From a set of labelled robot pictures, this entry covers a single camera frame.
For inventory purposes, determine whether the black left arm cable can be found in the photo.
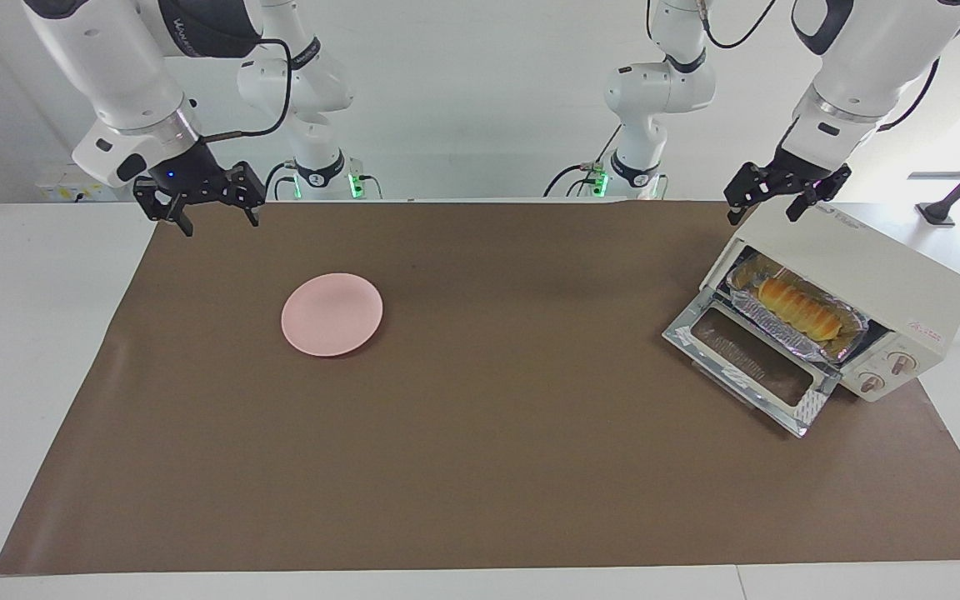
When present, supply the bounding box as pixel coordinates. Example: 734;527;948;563
699;0;943;134

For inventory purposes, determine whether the pink round plate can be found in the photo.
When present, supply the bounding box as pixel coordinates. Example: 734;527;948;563
281;272;384;358

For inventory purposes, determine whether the glass oven door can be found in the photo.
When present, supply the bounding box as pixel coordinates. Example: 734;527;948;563
662;298;842;439

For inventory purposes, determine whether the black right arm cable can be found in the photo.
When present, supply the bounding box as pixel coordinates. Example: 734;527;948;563
197;37;294;143

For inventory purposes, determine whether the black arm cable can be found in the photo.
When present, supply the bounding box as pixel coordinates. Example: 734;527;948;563
197;37;294;143
699;0;943;134

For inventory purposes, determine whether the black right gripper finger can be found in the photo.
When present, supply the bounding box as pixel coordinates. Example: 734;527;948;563
226;162;268;228
133;175;194;238

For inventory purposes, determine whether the aluminium foil tray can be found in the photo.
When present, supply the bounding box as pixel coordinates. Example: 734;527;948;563
727;252;871;363

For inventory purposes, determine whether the cream toaster oven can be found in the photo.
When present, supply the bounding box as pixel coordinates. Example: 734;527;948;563
701;198;960;403

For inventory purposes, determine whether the brown table mat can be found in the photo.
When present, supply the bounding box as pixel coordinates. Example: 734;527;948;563
0;200;960;576

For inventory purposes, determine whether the black base cable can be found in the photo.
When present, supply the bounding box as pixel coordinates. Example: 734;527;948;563
262;162;294;201
542;125;623;199

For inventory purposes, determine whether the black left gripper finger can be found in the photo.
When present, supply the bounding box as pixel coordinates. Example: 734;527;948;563
724;162;773;226
787;165;852;223

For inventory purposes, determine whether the golden ridged bread loaf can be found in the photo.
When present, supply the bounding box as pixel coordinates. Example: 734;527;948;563
757;277;844;341

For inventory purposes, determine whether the white wall socket box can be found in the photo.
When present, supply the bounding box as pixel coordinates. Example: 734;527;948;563
36;165;106;203

